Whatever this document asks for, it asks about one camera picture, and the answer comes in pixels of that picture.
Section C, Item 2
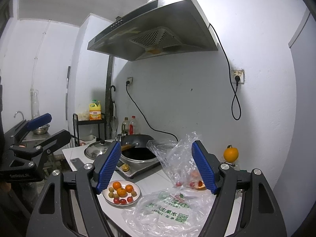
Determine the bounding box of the steel range hood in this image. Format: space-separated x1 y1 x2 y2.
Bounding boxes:
87 0 217 62

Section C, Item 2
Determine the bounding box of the white round plate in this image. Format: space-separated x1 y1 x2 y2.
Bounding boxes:
102 180 141 207

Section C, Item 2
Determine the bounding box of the steel bowl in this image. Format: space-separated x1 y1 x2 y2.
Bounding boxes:
33 124 50 135

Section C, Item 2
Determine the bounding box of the silver induction cooker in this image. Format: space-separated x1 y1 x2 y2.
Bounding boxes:
116 155 160 179

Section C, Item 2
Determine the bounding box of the silver smartphone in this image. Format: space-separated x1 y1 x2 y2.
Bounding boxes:
70 158 84 171

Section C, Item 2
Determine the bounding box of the black wok with wooden handle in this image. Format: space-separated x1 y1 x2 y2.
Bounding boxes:
120 134 157 163

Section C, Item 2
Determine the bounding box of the yellow detergent bottle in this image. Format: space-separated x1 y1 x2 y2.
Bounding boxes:
89 100 102 120

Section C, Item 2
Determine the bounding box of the printed flat plastic bag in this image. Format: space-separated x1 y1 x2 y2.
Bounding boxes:
122 187 215 236

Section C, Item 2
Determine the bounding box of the white wall socket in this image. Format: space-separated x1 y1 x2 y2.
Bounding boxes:
231 70 245 85
126 77 133 86

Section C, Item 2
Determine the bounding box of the dark oil bottle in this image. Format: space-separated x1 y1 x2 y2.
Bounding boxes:
121 117 130 136

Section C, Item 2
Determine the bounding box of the clear crumpled plastic bag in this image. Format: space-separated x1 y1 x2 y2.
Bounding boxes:
146 132 206 190

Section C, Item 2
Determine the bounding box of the clear glass bottle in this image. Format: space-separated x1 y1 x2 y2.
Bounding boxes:
31 89 40 119

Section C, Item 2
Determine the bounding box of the orange fruit decoration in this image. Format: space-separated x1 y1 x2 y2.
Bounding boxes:
223 145 239 163

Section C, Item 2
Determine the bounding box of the large orange mandarin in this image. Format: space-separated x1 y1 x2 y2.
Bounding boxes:
116 188 127 198

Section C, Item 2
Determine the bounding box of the black looped power cable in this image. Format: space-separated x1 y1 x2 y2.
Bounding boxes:
208 23 242 121

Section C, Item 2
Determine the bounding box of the red cap sauce bottle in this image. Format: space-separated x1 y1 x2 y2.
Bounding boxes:
129 116 139 135

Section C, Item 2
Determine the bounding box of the black metal rack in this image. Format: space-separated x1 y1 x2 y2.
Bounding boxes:
72 113 107 147

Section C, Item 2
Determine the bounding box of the black umbrella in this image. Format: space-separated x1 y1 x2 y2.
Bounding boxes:
110 85 117 139

